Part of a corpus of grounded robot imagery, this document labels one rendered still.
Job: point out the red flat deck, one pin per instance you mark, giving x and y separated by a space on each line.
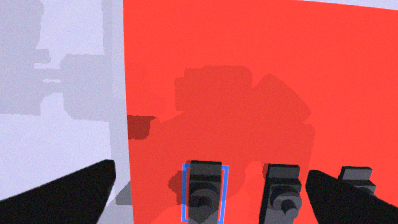
270 88

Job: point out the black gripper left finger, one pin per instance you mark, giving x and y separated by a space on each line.
76 198

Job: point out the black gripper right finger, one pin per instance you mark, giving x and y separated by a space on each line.
333 201

